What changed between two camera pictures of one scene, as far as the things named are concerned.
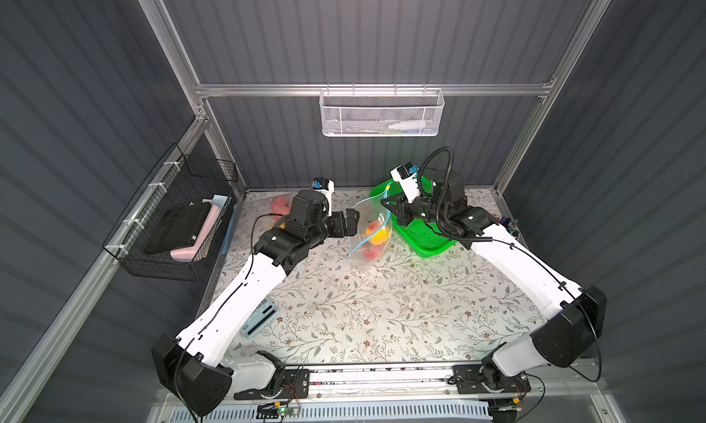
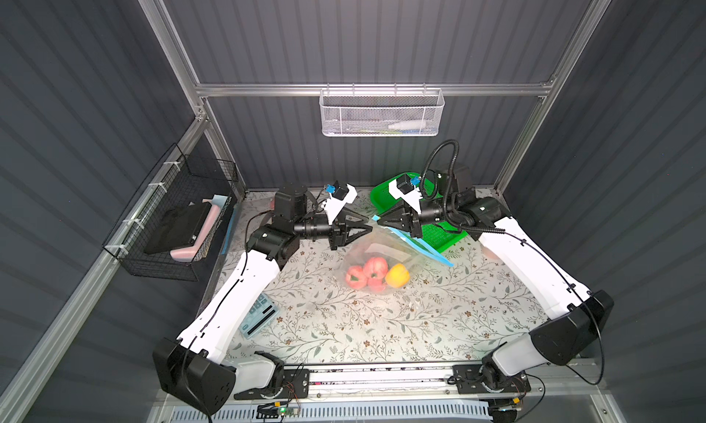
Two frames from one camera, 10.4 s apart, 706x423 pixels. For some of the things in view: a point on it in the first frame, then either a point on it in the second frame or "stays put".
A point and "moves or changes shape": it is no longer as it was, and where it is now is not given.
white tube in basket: [409, 125] stays put
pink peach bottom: [373, 251] → [376, 284]
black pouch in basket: [179, 227] stays put
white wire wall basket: [381, 112] stays put
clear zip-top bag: [369, 248] moves or changes shape
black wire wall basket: [169, 226] stays put
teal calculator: [259, 319] stays put
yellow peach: [381, 237] → [397, 276]
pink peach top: [372, 227] moves or changes shape
